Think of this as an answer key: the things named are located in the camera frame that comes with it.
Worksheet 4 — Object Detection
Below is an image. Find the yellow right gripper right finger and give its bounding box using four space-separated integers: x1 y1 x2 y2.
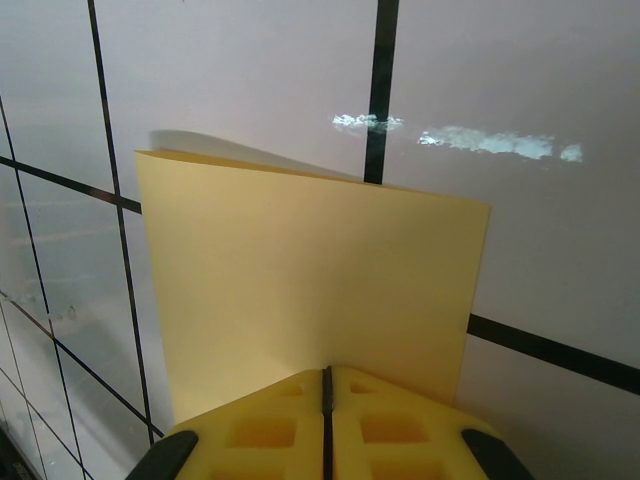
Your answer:
325 364 497 480

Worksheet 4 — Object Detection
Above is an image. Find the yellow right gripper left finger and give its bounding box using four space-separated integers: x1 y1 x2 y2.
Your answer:
162 365 327 480

